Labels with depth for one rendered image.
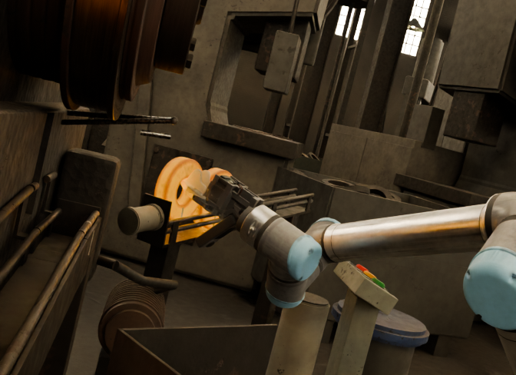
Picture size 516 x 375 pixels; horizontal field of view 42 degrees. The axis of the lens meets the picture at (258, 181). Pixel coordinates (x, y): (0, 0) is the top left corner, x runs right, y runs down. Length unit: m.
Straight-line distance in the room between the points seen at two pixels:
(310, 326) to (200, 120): 2.15
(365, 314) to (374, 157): 3.41
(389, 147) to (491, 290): 4.01
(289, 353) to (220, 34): 2.31
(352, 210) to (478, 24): 2.01
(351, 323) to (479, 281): 0.80
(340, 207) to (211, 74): 1.11
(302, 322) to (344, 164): 3.78
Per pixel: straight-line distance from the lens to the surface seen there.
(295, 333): 1.79
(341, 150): 5.55
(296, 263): 1.39
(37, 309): 0.75
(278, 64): 3.49
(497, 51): 4.59
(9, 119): 0.84
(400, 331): 2.15
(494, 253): 1.10
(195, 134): 3.74
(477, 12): 4.82
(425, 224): 1.34
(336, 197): 3.12
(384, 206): 3.26
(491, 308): 1.12
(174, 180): 1.52
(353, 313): 1.85
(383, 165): 5.09
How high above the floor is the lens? 0.93
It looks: 5 degrees down
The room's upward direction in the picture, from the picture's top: 14 degrees clockwise
